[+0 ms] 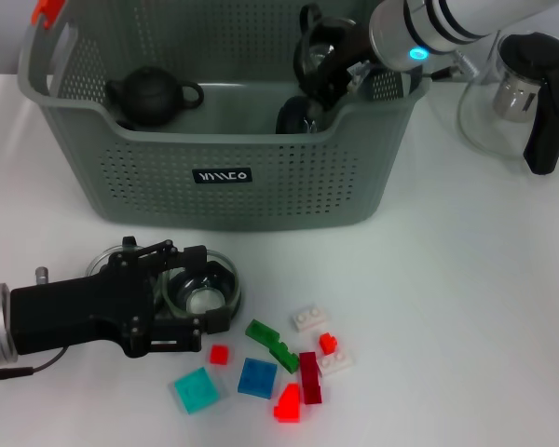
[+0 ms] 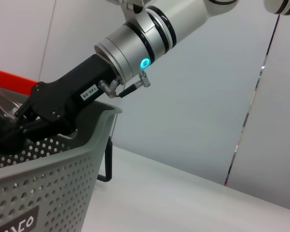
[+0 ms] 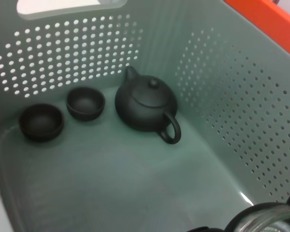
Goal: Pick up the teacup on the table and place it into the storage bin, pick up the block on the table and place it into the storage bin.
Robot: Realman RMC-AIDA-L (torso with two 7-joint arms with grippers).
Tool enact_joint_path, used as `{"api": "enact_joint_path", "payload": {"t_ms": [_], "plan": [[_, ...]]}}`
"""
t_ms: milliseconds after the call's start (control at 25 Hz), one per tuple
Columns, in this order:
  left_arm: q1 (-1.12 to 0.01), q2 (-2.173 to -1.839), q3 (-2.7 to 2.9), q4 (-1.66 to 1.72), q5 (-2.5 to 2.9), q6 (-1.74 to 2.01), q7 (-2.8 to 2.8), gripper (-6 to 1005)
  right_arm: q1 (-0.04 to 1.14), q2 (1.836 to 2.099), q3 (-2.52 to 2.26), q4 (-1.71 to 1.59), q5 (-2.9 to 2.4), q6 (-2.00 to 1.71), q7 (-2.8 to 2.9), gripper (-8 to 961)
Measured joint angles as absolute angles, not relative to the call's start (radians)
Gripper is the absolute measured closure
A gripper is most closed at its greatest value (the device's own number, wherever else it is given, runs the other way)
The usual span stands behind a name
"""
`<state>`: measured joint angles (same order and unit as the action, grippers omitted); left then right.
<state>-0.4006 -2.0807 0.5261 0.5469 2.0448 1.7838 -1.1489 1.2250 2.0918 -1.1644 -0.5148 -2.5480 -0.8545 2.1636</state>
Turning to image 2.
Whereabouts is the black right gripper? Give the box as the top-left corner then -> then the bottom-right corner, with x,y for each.
4,54 -> 118,145

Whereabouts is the glass teacup with black sleeve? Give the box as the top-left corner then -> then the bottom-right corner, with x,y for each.
0,88 -> 27,153

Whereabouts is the grey-green perforated storage basket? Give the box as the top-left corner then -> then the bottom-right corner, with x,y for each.
0,84 -> 123,232

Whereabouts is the glass pitcher with black handle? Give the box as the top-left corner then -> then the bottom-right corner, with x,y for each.
96,113 -> 119,182

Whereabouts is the right arm cable with connector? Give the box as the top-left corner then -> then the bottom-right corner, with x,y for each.
98,70 -> 152,99

